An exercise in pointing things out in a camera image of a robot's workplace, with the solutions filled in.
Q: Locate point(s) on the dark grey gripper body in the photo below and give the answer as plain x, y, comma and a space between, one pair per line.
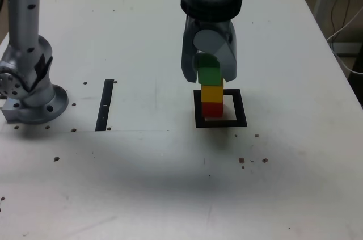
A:
212, 25

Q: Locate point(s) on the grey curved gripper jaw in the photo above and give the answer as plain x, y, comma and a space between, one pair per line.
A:
208, 41
187, 58

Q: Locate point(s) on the green cube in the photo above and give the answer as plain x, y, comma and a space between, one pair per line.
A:
208, 75

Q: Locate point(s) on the yellow cube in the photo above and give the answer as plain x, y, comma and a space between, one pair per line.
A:
212, 94

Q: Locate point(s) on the red cube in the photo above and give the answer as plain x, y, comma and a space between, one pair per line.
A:
212, 110

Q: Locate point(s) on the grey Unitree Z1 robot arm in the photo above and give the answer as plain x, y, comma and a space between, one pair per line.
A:
22, 24

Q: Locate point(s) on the black tape square outline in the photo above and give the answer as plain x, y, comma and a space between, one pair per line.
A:
241, 109

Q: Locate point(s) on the black tape strip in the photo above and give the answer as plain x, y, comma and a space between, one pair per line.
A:
104, 104

